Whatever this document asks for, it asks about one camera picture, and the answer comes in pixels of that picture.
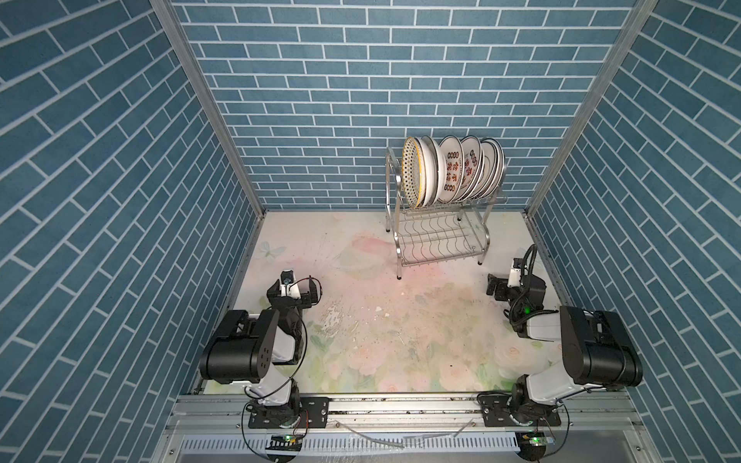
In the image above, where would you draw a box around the orange rimmed floral pattern plate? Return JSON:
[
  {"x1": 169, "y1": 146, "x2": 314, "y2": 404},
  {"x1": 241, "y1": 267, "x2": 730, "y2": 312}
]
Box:
[{"x1": 420, "y1": 136, "x2": 438, "y2": 206}]

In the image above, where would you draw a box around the yellow rimmed polka dot plate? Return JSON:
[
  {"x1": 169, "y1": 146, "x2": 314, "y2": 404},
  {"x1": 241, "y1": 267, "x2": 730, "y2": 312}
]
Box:
[{"x1": 401, "y1": 137, "x2": 426, "y2": 208}]

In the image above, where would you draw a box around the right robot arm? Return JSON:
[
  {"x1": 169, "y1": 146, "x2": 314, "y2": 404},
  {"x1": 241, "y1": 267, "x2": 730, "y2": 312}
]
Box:
[{"x1": 477, "y1": 270, "x2": 644, "y2": 428}]

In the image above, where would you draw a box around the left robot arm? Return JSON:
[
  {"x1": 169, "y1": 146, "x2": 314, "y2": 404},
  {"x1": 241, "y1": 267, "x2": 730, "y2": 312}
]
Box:
[{"x1": 199, "y1": 271, "x2": 322, "y2": 409}]

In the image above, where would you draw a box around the silver metal dish rack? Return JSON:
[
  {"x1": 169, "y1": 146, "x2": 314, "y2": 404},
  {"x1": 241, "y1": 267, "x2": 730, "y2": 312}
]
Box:
[{"x1": 385, "y1": 149, "x2": 504, "y2": 279}]

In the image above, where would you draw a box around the blue rimmed white plate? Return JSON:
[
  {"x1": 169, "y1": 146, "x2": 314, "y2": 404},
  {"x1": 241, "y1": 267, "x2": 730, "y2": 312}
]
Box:
[{"x1": 471, "y1": 139, "x2": 497, "y2": 200}]

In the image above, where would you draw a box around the left green circuit board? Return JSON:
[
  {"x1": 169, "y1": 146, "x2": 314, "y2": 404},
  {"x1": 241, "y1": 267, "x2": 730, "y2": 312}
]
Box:
[{"x1": 266, "y1": 435, "x2": 304, "y2": 453}]

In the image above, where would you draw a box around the green circuit board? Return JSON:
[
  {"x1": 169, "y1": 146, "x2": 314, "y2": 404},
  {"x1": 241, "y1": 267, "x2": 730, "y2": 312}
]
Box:
[
  {"x1": 515, "y1": 432, "x2": 555, "y2": 462},
  {"x1": 266, "y1": 435, "x2": 304, "y2": 453}
]

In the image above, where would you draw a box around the right green circuit board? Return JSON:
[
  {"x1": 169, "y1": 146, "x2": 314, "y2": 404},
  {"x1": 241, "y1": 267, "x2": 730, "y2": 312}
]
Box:
[{"x1": 515, "y1": 432, "x2": 555, "y2": 462}]

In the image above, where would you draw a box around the white plate black striped rim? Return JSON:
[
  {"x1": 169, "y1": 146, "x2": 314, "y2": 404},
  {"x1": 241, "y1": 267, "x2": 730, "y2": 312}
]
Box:
[{"x1": 432, "y1": 140, "x2": 447, "y2": 203}]

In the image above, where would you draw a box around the green rimmed red text plate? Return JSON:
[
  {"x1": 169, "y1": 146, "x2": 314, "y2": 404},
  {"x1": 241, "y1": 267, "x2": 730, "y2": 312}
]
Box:
[{"x1": 439, "y1": 135, "x2": 463, "y2": 204}]

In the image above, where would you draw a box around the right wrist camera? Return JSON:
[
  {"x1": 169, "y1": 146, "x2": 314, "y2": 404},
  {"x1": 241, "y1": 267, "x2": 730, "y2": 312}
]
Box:
[{"x1": 508, "y1": 258, "x2": 523, "y2": 287}]

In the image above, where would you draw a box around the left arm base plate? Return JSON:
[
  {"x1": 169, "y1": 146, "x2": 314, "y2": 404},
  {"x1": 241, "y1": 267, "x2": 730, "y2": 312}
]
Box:
[{"x1": 245, "y1": 395, "x2": 330, "y2": 429}]

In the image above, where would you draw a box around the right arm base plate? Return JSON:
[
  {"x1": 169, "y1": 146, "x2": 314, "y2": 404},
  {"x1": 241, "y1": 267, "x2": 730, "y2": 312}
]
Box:
[{"x1": 476, "y1": 393, "x2": 562, "y2": 428}]

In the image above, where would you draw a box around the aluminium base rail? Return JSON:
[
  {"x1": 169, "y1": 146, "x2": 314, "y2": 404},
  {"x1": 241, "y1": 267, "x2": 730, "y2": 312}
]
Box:
[{"x1": 154, "y1": 392, "x2": 660, "y2": 462}]

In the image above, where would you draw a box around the white slotted cable duct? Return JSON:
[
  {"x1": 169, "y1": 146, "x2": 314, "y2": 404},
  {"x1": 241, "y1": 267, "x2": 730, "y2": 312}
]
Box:
[{"x1": 179, "y1": 431, "x2": 518, "y2": 456}]

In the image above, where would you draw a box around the loose grey cable on rail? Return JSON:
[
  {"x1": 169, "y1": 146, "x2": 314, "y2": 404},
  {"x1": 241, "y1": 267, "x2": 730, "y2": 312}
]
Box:
[{"x1": 329, "y1": 417, "x2": 476, "y2": 449}]

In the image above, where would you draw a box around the right corner aluminium post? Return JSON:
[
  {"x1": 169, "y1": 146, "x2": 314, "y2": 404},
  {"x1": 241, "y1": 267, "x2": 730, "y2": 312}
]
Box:
[{"x1": 524, "y1": 0, "x2": 657, "y2": 223}]

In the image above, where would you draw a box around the corner aluminium post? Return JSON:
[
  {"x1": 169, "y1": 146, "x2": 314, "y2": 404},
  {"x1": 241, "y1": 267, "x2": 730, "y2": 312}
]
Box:
[
  {"x1": 151, "y1": 0, "x2": 266, "y2": 220},
  {"x1": 524, "y1": 0, "x2": 657, "y2": 223}
]

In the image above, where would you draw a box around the left corner aluminium post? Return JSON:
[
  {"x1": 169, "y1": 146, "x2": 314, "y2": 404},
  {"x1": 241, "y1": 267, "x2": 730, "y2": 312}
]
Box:
[{"x1": 151, "y1": 0, "x2": 266, "y2": 220}]

